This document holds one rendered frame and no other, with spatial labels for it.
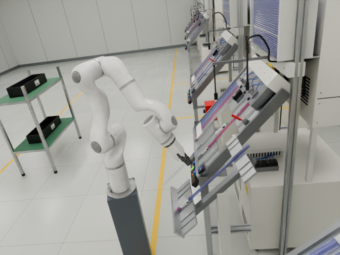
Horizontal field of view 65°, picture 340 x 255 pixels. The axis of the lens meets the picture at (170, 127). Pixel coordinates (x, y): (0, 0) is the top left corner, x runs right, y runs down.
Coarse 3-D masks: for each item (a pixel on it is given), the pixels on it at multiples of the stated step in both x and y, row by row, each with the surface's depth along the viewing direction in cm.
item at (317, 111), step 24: (336, 0) 118; (336, 24) 122; (336, 48) 127; (312, 72) 139; (336, 72) 132; (312, 96) 141; (336, 96) 137; (312, 120) 144; (336, 120) 143; (312, 144) 151; (312, 168) 159
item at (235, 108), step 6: (240, 84) 193; (234, 102) 184; (240, 102) 176; (246, 102) 168; (234, 108) 178; (240, 108) 170; (246, 108) 163; (252, 108) 156; (234, 114) 173; (240, 114) 165; (246, 114) 158; (252, 114) 152; (240, 126) 156
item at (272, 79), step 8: (256, 56) 174; (248, 64) 178; (256, 64) 167; (264, 64) 156; (256, 72) 160; (264, 72) 150; (272, 72) 141; (264, 80) 144; (272, 80) 137; (280, 80) 137; (272, 88) 139; (280, 88) 139; (288, 88) 139
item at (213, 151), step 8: (208, 128) 199; (200, 136) 204; (208, 136) 190; (216, 136) 181; (200, 144) 195; (208, 144) 182; (216, 144) 172; (200, 152) 186; (208, 152) 175; (216, 152) 165; (200, 160) 179; (208, 160) 168
